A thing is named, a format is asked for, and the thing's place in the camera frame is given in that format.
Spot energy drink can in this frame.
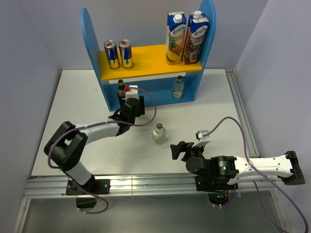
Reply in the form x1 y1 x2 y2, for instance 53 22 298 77
104 40 120 70
119 39 133 69

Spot clear glass bottle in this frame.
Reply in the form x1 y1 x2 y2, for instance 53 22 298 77
172 75 184 99
153 123 166 144

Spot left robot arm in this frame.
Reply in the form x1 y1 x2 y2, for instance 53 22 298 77
44 96 145 194

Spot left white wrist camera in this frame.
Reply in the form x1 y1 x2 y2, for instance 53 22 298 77
124 85 139 101

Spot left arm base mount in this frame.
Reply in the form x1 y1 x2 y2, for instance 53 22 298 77
65 179 110 214

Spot pineapple juice carton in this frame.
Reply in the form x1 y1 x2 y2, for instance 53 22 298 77
165 12 187 65

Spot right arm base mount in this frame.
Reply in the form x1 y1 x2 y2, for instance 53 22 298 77
195 176 238 205

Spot purple cable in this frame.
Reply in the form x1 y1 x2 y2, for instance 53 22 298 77
203 116 309 233
47 86 157 214

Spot green glass bottle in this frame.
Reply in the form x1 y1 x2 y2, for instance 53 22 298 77
117 80 126 107

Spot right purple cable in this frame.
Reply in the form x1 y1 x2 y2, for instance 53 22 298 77
203 116 309 233

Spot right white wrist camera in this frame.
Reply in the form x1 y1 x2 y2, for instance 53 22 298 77
192 130 211 148

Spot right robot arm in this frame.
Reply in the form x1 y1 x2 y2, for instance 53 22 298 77
170 140 305 192

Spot blue and yellow shelf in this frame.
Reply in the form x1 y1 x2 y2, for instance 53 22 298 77
80 0 217 111

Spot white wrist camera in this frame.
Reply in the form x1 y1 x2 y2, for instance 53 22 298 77
124 85 139 101
192 130 211 148

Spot aluminium rail frame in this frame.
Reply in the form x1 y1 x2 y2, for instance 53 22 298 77
13 69 291 233

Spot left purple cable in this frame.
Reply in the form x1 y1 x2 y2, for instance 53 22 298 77
47 86 157 214

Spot berry juice carton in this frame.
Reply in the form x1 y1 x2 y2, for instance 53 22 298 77
183 10 209 65

